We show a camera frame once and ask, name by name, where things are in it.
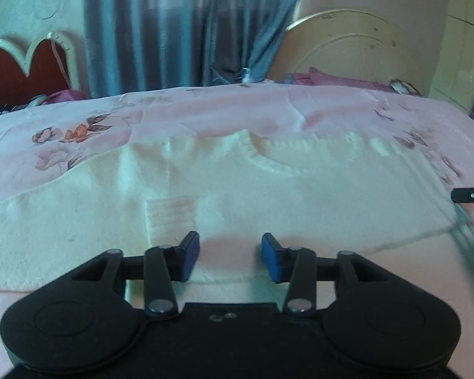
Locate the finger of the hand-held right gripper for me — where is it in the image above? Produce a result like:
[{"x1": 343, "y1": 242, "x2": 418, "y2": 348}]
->
[{"x1": 451, "y1": 186, "x2": 474, "y2": 207}]

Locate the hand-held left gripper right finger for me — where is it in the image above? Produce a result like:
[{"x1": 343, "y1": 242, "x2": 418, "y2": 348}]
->
[{"x1": 261, "y1": 232, "x2": 392, "y2": 316}]

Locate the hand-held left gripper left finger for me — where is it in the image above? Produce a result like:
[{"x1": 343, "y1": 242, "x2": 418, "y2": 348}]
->
[{"x1": 69, "y1": 231, "x2": 201, "y2": 320}]

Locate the white knit sweater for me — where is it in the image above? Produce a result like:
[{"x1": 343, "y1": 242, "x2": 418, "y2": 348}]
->
[{"x1": 0, "y1": 129, "x2": 459, "y2": 291}]

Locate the patterned pillow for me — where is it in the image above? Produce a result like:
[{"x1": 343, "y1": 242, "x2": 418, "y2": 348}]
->
[{"x1": 390, "y1": 79, "x2": 418, "y2": 95}]

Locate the cream wardrobe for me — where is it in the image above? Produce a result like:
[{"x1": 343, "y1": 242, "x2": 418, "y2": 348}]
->
[{"x1": 428, "y1": 0, "x2": 474, "y2": 116}]

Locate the pink floral bedsheet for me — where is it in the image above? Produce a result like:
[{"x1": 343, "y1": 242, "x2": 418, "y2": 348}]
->
[{"x1": 0, "y1": 80, "x2": 474, "y2": 364}]

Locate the pink pillow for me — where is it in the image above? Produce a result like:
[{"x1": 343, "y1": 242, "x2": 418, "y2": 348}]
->
[{"x1": 286, "y1": 67, "x2": 421, "y2": 96}]

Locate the cream arched headboard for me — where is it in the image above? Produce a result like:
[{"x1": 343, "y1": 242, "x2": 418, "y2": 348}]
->
[{"x1": 269, "y1": 9, "x2": 439, "y2": 95}]

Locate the purple cloth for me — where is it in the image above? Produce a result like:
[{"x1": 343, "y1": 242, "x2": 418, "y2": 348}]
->
[{"x1": 47, "y1": 89, "x2": 88, "y2": 104}]

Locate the blue-grey curtain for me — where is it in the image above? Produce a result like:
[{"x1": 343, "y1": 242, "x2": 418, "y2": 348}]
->
[{"x1": 83, "y1": 0, "x2": 313, "y2": 97}]

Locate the red heart-shaped headboard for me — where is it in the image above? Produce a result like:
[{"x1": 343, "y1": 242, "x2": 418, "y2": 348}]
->
[{"x1": 0, "y1": 29, "x2": 82, "y2": 107}]

